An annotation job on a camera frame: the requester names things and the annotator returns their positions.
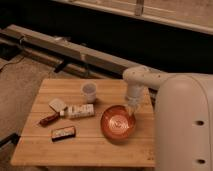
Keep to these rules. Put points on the black bracket at table leg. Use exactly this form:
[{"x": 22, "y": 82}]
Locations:
[{"x": 13, "y": 138}]

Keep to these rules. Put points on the long grey metal beam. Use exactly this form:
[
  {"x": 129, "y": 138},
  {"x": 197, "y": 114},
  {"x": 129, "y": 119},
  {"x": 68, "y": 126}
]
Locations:
[{"x": 94, "y": 57}]

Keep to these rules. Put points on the wooden table top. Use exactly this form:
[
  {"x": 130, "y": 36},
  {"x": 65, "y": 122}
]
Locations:
[{"x": 89, "y": 147}]

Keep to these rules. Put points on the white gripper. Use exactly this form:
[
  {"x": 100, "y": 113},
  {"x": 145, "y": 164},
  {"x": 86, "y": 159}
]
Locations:
[{"x": 133, "y": 97}]

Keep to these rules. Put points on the dark rectangular candy box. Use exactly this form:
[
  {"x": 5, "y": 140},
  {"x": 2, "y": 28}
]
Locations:
[{"x": 63, "y": 133}]

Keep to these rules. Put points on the white snack box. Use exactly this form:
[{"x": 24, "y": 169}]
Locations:
[{"x": 79, "y": 111}]

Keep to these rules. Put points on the red brown snack bar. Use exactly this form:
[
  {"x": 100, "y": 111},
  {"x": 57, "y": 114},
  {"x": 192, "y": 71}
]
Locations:
[{"x": 49, "y": 120}]

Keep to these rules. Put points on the orange ceramic bowl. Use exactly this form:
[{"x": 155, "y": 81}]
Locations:
[{"x": 116, "y": 123}]

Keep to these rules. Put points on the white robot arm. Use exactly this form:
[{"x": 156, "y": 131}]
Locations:
[{"x": 183, "y": 117}]

